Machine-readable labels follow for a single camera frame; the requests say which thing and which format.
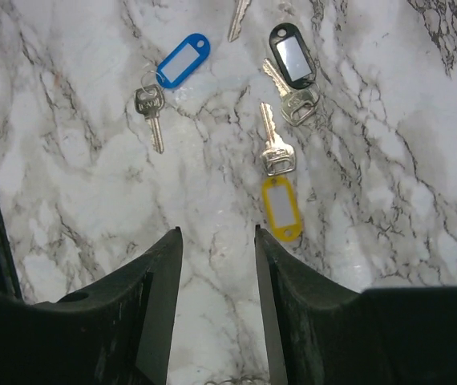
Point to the large metal keyring disc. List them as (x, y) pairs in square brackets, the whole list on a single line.
[(243, 380)]

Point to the black key tag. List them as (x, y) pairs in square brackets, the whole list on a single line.
[(292, 56)]

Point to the silver key on black tag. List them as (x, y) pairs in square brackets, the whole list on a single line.
[(296, 105)]

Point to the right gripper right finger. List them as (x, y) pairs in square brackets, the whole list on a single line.
[(319, 332)]

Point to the yellow key tag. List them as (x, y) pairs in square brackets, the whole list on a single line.
[(281, 208)]

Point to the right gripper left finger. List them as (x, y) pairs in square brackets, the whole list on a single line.
[(117, 330)]

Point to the blue key tag near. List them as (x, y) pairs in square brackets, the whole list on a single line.
[(183, 61)]

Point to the silver key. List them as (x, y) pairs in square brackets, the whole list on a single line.
[(296, 105), (278, 157), (149, 101)]

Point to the silver key on blue tag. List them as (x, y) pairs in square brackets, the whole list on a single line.
[(149, 101)]

